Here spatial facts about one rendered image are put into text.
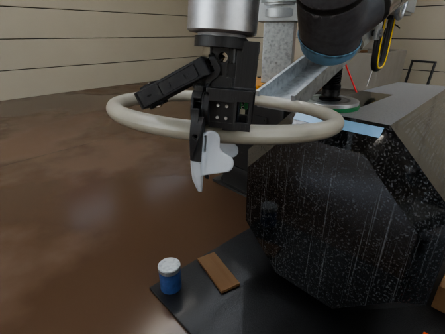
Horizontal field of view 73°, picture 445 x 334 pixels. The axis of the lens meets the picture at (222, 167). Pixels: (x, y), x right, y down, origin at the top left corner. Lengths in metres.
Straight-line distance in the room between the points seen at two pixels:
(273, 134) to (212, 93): 0.11
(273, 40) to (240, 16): 1.70
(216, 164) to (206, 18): 0.18
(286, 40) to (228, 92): 1.70
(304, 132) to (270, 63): 1.64
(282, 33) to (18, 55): 5.34
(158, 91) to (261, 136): 0.16
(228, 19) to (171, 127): 0.17
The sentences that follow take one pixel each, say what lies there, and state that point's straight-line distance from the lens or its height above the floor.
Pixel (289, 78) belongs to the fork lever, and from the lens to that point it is 1.01.
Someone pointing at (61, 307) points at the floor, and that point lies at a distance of 1.59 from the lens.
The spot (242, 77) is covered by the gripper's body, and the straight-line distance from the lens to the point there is 0.41.
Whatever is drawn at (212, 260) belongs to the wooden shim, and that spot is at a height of 0.03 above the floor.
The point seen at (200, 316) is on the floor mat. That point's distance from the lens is 1.39.
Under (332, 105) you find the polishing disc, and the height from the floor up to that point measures 0.85.
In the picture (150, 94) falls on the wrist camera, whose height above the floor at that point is 1.01.
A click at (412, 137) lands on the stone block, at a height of 0.78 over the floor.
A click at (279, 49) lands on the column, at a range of 2.08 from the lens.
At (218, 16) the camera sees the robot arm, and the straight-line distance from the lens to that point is 0.38.
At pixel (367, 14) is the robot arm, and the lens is 0.48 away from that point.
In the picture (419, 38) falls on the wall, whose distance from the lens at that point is 6.49.
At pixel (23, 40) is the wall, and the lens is 6.69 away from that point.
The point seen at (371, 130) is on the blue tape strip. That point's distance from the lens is 1.07.
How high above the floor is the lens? 1.09
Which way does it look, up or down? 24 degrees down
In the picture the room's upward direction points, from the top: straight up
